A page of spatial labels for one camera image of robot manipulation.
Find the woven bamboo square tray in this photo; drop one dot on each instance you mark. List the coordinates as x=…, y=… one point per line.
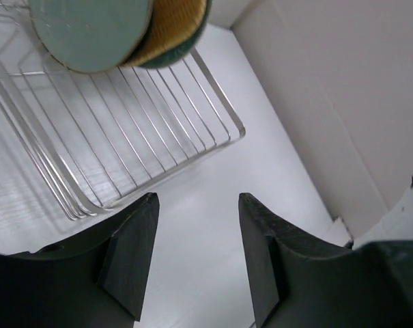
x=171, y=23

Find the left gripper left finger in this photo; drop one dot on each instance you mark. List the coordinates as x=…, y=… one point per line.
x=95, y=278

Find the metal wire dish rack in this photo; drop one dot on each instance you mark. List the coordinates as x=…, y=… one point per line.
x=92, y=143

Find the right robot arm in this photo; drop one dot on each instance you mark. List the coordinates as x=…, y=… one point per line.
x=397, y=225

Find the light green flower plate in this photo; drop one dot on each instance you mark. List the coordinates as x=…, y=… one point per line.
x=90, y=36

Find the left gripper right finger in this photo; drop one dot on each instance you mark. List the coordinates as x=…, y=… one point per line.
x=299, y=280

